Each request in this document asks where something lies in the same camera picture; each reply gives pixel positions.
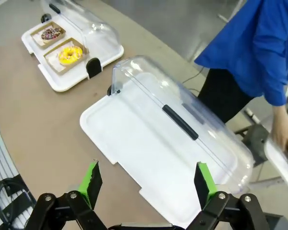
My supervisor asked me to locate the yellow sprinkled donut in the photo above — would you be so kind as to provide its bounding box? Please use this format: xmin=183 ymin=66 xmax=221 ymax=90
xmin=58 ymin=46 xmax=84 ymax=66

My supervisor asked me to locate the cardboard box of yellow donut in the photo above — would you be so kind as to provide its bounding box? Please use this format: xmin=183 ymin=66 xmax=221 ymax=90
xmin=43 ymin=37 xmax=90 ymax=76

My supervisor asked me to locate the pink sprinkled donut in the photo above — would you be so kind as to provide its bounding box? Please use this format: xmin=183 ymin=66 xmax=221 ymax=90
xmin=40 ymin=27 xmax=62 ymax=42

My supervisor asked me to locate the white tray with chocolate donut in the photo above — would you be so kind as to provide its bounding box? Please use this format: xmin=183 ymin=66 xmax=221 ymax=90
xmin=79 ymin=95 xmax=246 ymax=229

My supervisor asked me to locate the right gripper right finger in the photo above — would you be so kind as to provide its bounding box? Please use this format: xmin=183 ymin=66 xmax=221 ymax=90
xmin=181 ymin=161 xmax=271 ymax=230

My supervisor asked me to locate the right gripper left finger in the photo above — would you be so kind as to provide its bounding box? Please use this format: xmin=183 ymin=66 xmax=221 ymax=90
xmin=26 ymin=159 xmax=107 ymax=230

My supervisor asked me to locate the gray table base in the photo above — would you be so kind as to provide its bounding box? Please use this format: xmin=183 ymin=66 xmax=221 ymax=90
xmin=235 ymin=124 xmax=270 ymax=167

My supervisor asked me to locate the white tray with two donuts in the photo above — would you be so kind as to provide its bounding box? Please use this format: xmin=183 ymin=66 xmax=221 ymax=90
xmin=21 ymin=20 xmax=125 ymax=92

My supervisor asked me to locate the clear roll-top lid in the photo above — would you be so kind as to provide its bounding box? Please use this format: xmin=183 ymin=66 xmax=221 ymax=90
xmin=39 ymin=0 xmax=119 ymax=79
xmin=106 ymin=55 xmax=255 ymax=195

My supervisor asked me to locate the black floor cable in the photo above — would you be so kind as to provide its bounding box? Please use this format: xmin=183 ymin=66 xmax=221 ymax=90
xmin=0 ymin=175 xmax=37 ymax=230

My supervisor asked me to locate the white side table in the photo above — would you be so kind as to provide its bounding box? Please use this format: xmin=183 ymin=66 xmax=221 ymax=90
xmin=264 ymin=138 xmax=288 ymax=190

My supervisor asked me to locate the person in blue jacket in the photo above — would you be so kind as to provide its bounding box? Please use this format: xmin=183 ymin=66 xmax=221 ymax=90
xmin=194 ymin=0 xmax=288 ymax=124

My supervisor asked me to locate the person's right forearm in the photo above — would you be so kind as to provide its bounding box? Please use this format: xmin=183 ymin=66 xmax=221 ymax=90
xmin=264 ymin=71 xmax=288 ymax=113

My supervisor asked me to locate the person's right hand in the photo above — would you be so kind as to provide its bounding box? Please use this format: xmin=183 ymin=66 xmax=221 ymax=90
xmin=270 ymin=105 xmax=288 ymax=150

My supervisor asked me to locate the thin floor cable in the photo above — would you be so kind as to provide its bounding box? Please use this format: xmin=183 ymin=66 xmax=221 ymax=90
xmin=181 ymin=66 xmax=207 ymax=83

